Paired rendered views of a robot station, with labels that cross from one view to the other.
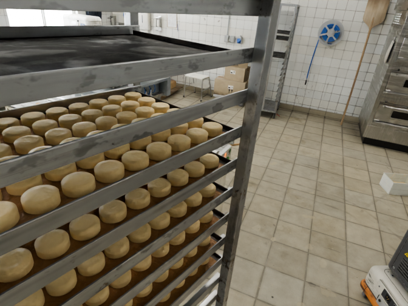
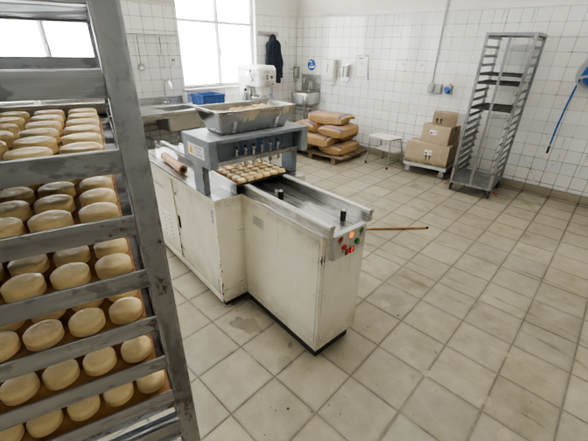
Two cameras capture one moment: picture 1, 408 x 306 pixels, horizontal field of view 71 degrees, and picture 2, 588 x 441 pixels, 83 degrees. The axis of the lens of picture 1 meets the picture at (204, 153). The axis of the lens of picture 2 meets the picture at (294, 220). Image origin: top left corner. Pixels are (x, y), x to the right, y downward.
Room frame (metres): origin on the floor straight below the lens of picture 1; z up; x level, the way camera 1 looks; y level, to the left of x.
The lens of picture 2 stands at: (0.35, -0.44, 1.63)
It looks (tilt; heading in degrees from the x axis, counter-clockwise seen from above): 27 degrees down; 22
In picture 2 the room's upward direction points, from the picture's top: 1 degrees clockwise
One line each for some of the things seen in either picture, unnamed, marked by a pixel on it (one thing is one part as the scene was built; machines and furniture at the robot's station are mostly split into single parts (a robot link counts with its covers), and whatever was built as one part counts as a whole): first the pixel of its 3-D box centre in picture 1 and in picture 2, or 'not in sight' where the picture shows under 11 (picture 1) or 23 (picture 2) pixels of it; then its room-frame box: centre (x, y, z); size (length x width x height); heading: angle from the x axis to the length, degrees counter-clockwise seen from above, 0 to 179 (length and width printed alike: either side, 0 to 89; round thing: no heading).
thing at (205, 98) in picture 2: not in sight; (208, 98); (4.60, 2.69, 0.95); 0.40 x 0.30 x 0.14; 162
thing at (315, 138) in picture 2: not in sight; (317, 137); (5.64, 1.34, 0.32); 0.72 x 0.42 x 0.17; 74
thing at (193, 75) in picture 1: (198, 85); (386, 150); (5.74, 0.23, 0.23); 0.45 x 0.45 x 0.46; 61
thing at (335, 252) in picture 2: (222, 159); (347, 241); (1.81, -0.14, 0.77); 0.24 x 0.04 x 0.14; 154
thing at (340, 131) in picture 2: not in sight; (339, 129); (5.73, 1.01, 0.47); 0.72 x 0.42 x 0.17; 165
